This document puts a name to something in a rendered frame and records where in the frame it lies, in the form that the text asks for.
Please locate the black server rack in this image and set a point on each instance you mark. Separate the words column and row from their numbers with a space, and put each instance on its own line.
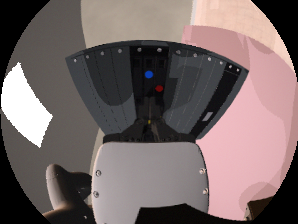
column 200, row 85

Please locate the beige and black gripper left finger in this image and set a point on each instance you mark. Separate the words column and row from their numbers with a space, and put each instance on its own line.
column 134, row 132

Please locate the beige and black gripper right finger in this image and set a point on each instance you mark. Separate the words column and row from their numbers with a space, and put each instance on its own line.
column 165, row 132

